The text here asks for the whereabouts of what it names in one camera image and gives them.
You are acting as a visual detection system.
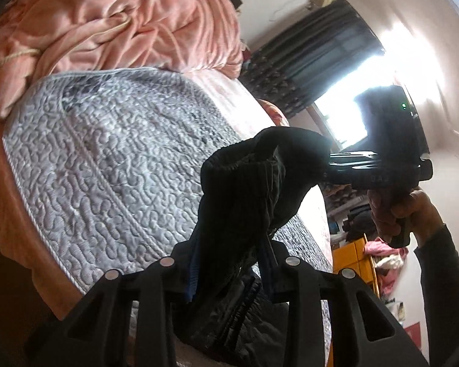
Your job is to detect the yellow wooden cabinet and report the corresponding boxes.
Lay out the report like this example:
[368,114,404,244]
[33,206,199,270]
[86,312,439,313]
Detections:
[332,237,380,297]

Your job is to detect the pink clothes pile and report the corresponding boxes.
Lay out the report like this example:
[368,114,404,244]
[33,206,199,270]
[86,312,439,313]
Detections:
[364,238,409,297]

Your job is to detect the dark curtain left panel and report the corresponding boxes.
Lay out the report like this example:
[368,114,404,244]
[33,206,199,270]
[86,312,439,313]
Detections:
[239,0,384,118]

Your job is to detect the pink pillow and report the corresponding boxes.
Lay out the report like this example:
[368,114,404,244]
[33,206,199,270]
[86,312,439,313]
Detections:
[257,98,290,127]

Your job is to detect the grey quilted bedspread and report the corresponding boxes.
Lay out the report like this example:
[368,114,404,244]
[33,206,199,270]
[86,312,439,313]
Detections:
[1,67,334,367]

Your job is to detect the black pants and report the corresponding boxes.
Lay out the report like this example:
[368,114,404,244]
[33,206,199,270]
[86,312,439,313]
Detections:
[172,127,330,366]

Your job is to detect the right hand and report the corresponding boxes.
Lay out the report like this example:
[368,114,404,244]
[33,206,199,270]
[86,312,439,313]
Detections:
[367,188,444,247]

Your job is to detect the dark sleeved right forearm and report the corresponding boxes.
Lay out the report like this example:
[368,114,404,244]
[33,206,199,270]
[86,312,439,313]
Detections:
[415,225,459,366]

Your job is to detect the pink comforter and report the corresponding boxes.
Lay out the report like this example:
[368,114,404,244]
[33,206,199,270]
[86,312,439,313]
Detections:
[0,0,243,121]

